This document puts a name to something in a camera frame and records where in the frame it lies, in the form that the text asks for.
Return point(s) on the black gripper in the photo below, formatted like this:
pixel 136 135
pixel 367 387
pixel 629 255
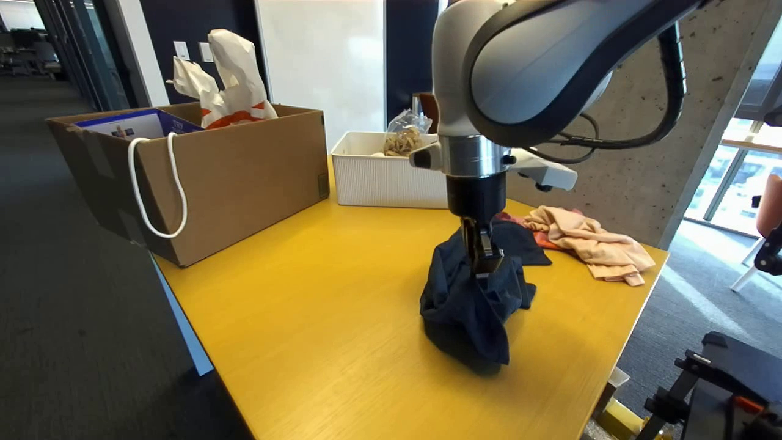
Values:
pixel 477 199

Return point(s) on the dark blue t-shirt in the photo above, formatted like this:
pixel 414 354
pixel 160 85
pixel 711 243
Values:
pixel 467 320

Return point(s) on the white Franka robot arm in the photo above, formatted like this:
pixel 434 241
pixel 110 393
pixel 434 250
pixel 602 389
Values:
pixel 538 74

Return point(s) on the person's forearm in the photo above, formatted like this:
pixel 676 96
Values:
pixel 771 210

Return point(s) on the pink cloth with orange print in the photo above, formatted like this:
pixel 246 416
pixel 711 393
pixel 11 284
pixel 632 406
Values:
pixel 541 239

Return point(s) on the peach cloth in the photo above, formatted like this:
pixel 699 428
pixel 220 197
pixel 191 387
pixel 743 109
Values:
pixel 595 241

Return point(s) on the white plastic bin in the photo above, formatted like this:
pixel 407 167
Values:
pixel 375 185

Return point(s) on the beige crumpled item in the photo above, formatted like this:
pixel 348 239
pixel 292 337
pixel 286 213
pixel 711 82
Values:
pixel 402 146

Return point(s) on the clear plastic bag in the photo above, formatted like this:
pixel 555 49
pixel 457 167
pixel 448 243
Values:
pixel 407 122

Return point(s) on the brown wooden object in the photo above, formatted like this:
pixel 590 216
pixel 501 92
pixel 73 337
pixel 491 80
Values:
pixel 429 107

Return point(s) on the brown cardboard box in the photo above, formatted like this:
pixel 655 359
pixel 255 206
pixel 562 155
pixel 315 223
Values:
pixel 246 180

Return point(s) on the chair with white legs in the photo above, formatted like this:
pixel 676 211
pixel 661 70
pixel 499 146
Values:
pixel 769 255

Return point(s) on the white cloth in bag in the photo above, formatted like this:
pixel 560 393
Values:
pixel 240 74

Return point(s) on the blue and white paper bag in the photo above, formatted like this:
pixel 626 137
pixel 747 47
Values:
pixel 136 125

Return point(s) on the black camera stand clamp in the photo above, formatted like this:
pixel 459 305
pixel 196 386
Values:
pixel 717 393

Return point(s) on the white wall socket plate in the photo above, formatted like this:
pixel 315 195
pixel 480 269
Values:
pixel 205 53
pixel 181 49

